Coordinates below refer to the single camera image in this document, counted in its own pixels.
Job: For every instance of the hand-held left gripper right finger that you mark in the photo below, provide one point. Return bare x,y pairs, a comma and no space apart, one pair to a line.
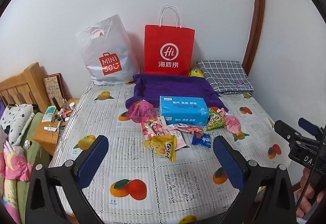
229,163

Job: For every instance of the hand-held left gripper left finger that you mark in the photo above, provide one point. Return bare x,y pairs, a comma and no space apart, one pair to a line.
93,160

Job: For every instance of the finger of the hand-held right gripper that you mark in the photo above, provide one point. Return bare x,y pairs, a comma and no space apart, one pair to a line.
307,124
282,127

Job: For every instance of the blue snack packet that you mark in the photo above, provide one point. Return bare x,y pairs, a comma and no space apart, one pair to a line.
201,140

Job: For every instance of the pink crinkled snack bag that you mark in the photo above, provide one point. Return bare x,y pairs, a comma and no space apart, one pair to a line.
233,124

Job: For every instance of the red snack packet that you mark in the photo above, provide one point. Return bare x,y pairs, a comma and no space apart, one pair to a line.
216,109

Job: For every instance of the pink bear print stick packet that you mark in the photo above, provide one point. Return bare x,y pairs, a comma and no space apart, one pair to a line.
183,128

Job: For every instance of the magenta candy bag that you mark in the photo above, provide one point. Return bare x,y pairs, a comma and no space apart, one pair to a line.
141,112

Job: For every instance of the pink strawberry print packet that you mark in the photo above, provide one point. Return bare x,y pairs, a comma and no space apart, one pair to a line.
156,130

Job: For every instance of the person's right hand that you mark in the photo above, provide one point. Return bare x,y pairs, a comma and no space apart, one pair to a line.
304,188

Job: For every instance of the pale pink snack packet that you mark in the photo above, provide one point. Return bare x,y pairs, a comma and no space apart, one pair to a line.
180,140

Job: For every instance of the white tube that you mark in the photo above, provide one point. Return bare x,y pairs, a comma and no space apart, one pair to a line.
49,127

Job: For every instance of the wooden nightstand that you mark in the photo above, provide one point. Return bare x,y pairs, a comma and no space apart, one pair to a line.
43,135

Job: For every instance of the white small jar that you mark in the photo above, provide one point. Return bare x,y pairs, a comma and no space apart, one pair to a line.
72,105

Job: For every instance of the clear small bottle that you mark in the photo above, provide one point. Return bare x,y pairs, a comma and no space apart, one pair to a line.
64,103

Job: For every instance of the teal white box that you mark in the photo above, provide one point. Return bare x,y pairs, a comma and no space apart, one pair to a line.
48,113

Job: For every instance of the green bedsheet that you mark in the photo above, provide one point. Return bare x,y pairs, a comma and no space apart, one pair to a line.
31,130

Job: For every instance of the blue tissue pack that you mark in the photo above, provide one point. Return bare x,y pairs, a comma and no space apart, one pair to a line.
183,112

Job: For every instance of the grey checked folded cloth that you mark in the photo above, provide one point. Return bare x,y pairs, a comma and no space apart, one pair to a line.
224,76

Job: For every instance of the pink star print blanket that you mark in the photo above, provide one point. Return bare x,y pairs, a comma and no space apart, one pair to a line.
15,165

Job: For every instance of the white black spotted pillow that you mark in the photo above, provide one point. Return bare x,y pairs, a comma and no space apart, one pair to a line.
17,119

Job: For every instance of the purple towel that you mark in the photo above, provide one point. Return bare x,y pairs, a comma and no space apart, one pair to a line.
173,86

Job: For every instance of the yellow green snack packet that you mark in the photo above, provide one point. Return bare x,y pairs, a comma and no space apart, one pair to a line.
194,72

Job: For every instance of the wooden headboard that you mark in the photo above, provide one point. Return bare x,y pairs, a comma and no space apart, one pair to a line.
25,81

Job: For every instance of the white plastic shopping bag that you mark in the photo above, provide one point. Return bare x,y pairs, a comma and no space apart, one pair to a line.
112,35

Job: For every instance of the red paper bag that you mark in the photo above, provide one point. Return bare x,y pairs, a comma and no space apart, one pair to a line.
158,35

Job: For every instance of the brown wooden door frame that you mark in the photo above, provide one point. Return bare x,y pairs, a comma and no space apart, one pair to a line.
258,10

